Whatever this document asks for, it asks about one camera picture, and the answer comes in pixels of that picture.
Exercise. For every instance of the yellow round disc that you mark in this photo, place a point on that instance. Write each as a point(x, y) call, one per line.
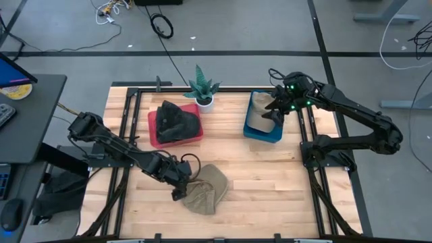
point(18, 92)

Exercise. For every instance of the grey metal bracket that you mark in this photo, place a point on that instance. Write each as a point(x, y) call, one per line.
point(312, 241)
point(125, 241)

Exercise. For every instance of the keypad with blue keys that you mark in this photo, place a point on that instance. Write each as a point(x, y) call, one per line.
point(4, 182)

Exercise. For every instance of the dark grey desk surface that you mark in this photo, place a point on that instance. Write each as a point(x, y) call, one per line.
point(28, 189)

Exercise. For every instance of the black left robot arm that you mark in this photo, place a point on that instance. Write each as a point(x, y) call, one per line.
point(128, 153)

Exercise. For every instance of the blue plastic bin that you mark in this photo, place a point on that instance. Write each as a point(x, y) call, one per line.
point(263, 136)

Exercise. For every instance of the black standing desk top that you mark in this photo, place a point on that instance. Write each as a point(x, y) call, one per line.
point(37, 118)

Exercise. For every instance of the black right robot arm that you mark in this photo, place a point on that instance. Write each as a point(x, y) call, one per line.
point(357, 109)

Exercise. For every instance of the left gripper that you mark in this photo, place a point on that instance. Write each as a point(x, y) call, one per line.
point(182, 182)

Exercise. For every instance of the computer monitor with blue screen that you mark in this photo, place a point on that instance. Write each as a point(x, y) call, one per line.
point(11, 72)

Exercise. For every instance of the red plastic bin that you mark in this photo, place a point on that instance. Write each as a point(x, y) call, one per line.
point(190, 108)

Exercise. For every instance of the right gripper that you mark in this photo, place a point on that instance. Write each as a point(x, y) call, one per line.
point(291, 101)

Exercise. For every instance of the khaki baseball cap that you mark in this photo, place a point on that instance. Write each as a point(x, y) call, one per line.
point(206, 199)
point(258, 118)

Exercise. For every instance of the black aluminium table frame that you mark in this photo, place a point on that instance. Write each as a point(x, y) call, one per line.
point(233, 89)

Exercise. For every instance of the black table clamp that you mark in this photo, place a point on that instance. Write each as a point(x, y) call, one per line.
point(277, 238)
point(158, 84)
point(157, 238)

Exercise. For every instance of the grey desk foot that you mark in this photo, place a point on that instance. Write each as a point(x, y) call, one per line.
point(384, 17)
point(398, 104)

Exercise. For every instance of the green plant in white pot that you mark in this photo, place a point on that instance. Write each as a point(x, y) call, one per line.
point(202, 84)

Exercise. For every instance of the grey computer keyboard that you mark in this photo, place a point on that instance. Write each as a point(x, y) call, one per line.
point(6, 114)

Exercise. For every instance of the black computer mouse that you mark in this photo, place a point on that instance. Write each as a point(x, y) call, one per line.
point(11, 214)

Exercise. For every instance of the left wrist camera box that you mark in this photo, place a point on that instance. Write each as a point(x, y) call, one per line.
point(185, 167)

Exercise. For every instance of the black box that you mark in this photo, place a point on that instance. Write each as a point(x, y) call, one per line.
point(158, 2)

